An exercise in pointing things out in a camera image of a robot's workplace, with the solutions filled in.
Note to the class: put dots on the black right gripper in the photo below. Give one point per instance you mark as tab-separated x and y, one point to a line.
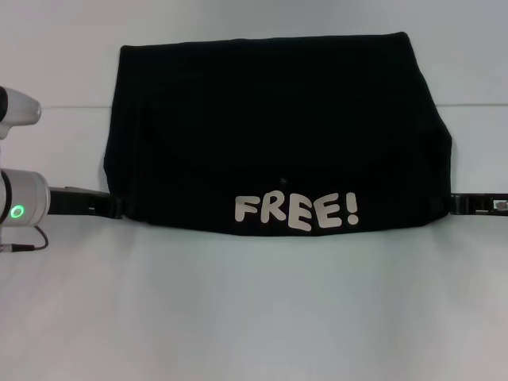
476	204

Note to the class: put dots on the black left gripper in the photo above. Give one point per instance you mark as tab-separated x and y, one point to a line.
79	201

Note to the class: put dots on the black shirt with FREE print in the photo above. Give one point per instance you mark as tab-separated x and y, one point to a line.
278	131

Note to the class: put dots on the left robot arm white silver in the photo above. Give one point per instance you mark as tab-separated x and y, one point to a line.
24	198

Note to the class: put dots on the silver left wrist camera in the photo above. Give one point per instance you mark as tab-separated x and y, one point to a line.
20	109

